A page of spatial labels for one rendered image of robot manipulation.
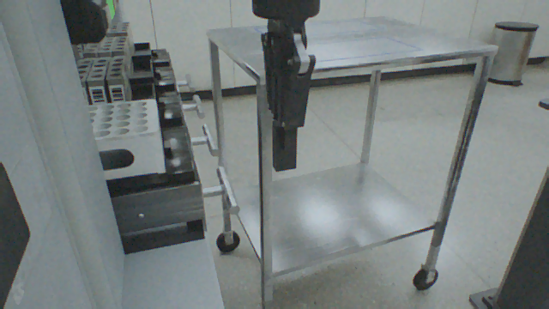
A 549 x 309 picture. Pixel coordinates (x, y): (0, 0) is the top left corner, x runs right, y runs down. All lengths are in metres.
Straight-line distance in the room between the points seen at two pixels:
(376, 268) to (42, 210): 1.35
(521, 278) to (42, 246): 1.27
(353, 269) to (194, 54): 1.89
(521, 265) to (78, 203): 1.21
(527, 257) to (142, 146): 1.12
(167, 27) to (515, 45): 2.64
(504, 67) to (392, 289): 2.59
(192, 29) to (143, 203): 2.38
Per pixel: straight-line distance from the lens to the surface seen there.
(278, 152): 0.50
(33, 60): 0.25
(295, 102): 0.44
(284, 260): 1.08
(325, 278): 1.43
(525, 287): 1.35
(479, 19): 3.82
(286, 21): 0.42
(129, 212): 0.44
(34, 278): 0.20
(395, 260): 1.54
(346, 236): 1.17
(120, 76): 0.55
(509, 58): 3.66
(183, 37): 2.77
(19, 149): 0.20
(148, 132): 0.41
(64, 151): 0.28
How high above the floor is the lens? 1.04
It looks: 29 degrees down
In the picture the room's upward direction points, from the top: straight up
